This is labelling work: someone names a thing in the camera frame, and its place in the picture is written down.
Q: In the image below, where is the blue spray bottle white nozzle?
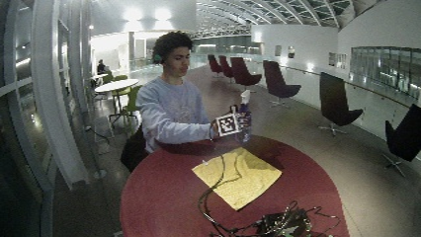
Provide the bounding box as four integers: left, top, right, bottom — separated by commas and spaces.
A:
230, 89, 254, 144

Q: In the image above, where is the white marker cube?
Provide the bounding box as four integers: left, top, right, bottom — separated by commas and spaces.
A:
214, 113, 242, 137

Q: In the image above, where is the the person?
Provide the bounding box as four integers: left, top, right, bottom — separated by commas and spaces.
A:
134, 31, 221, 154

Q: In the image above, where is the yellow cloth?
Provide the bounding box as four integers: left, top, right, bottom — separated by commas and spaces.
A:
190, 146, 283, 211

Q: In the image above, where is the row of dark armchairs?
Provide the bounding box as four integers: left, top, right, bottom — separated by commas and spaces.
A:
206, 53, 421, 179

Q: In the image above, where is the green chair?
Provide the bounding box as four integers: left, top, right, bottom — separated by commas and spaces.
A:
109, 74, 131, 107
107, 84, 145, 127

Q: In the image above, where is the black seat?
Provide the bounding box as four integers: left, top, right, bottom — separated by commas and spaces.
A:
119, 124, 151, 174

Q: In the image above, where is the white round table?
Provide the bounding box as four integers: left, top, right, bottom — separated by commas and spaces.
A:
93, 78, 141, 115

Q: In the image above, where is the white slanted column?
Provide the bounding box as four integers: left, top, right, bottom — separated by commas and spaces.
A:
29, 0, 90, 191

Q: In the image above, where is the black cable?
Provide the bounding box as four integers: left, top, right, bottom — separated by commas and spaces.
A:
195, 153, 263, 235

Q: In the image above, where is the wall handrail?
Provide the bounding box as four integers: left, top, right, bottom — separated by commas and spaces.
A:
245, 58, 421, 110

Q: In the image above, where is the wall picture panel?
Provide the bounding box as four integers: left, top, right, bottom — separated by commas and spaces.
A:
327, 51, 348, 70

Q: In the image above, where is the black electronics box with wires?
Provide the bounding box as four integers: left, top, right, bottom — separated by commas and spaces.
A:
209, 200, 342, 237

